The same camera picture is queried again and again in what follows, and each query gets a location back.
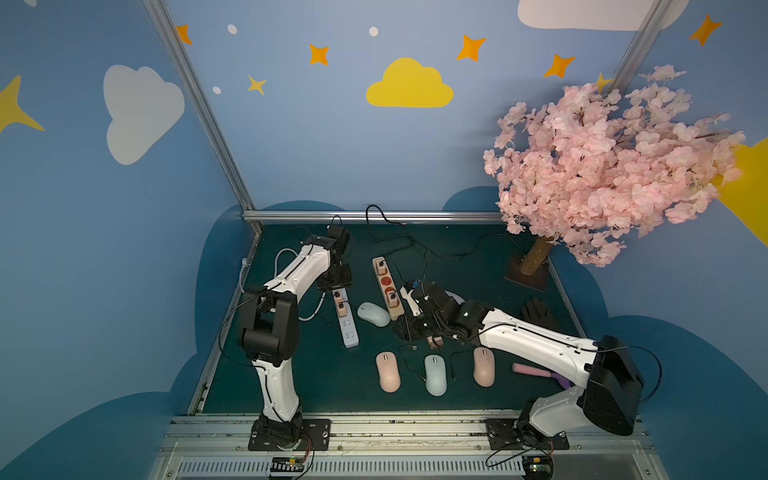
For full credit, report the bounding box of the white power strip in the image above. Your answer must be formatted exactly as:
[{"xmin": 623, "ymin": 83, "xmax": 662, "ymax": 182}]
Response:
[{"xmin": 332, "ymin": 288, "xmax": 359, "ymax": 349}]

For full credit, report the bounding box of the white power cable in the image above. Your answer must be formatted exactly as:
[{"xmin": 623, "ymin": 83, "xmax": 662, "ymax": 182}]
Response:
[{"xmin": 238, "ymin": 248, "xmax": 328, "ymax": 322}]

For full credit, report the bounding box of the pink wireless mouse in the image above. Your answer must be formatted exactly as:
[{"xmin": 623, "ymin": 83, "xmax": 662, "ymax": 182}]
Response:
[
  {"xmin": 473, "ymin": 346, "xmax": 495, "ymax": 388},
  {"xmin": 375, "ymin": 352, "xmax": 401, "ymax": 393}
]

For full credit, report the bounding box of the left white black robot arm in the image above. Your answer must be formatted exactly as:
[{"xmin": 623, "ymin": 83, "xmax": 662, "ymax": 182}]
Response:
[{"xmin": 237, "ymin": 226, "xmax": 351, "ymax": 450}]

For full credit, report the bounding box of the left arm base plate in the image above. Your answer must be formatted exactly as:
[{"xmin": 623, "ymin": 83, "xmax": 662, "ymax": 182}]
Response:
[{"xmin": 247, "ymin": 416, "xmax": 332, "ymax": 452}]

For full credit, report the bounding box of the aluminium back frame bar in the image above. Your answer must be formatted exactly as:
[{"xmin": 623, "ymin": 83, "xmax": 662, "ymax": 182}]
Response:
[{"xmin": 243, "ymin": 208, "xmax": 501, "ymax": 224}]

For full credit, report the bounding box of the black power cable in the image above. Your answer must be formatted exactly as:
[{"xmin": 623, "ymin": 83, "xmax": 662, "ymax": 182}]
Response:
[{"xmin": 364, "ymin": 203, "xmax": 529, "ymax": 263}]

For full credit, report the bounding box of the pink cherry blossom tree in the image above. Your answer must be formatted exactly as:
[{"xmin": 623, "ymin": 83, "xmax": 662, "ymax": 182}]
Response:
[{"xmin": 483, "ymin": 65, "xmax": 745, "ymax": 287}]

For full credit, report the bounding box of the light blue wireless mouse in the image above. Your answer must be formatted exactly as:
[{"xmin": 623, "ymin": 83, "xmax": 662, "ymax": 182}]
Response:
[{"xmin": 424, "ymin": 354, "xmax": 447, "ymax": 397}]

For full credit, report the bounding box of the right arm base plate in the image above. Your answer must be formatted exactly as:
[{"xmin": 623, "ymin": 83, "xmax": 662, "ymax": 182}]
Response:
[{"xmin": 483, "ymin": 418, "xmax": 570, "ymax": 451}]

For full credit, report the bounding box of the green circuit board right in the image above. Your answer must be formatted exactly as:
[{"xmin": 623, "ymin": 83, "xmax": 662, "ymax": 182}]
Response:
[{"xmin": 522, "ymin": 456, "xmax": 554, "ymax": 480}]

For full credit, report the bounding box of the black green work glove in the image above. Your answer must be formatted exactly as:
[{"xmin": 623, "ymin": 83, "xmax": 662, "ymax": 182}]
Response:
[{"xmin": 521, "ymin": 298, "xmax": 558, "ymax": 331}]

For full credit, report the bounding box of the light green wireless mouse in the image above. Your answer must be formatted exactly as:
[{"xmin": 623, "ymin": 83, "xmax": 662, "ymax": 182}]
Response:
[{"xmin": 357, "ymin": 302, "xmax": 391, "ymax": 328}]

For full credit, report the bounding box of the aluminium front rail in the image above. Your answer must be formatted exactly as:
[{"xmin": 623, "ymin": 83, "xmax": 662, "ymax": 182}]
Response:
[{"xmin": 148, "ymin": 410, "xmax": 669, "ymax": 479}]

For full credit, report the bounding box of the pink USB charger plug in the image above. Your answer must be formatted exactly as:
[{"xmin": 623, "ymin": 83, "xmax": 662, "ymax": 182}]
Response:
[{"xmin": 427, "ymin": 335, "xmax": 444, "ymax": 350}]

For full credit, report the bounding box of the green circuit board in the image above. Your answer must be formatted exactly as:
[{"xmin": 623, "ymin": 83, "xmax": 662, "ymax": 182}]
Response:
[
  {"xmin": 522, "ymin": 456, "xmax": 554, "ymax": 480},
  {"xmin": 267, "ymin": 457, "xmax": 308, "ymax": 479}
]

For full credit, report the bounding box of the pink wireless mouse front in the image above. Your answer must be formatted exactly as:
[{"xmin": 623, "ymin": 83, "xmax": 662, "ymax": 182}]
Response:
[{"xmin": 375, "ymin": 352, "xmax": 401, "ymax": 393}]

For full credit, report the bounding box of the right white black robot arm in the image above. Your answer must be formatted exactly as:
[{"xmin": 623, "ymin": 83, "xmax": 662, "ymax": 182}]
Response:
[{"xmin": 398, "ymin": 281, "xmax": 644, "ymax": 446}]

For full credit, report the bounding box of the black loose USB cable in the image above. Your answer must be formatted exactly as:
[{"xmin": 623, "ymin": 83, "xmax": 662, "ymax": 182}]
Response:
[{"xmin": 448, "ymin": 350, "xmax": 475, "ymax": 383}]

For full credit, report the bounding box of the green circuit board left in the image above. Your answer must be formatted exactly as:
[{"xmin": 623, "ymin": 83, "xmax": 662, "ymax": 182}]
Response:
[{"xmin": 267, "ymin": 457, "xmax": 308, "ymax": 479}]

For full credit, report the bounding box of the pink purple garden rake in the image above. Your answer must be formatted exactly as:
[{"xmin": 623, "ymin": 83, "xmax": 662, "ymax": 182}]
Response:
[{"xmin": 512, "ymin": 363, "xmax": 572, "ymax": 390}]

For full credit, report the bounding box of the beige wooden power strip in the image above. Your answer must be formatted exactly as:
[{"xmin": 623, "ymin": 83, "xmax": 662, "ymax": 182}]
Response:
[{"xmin": 372, "ymin": 256, "xmax": 405, "ymax": 321}]

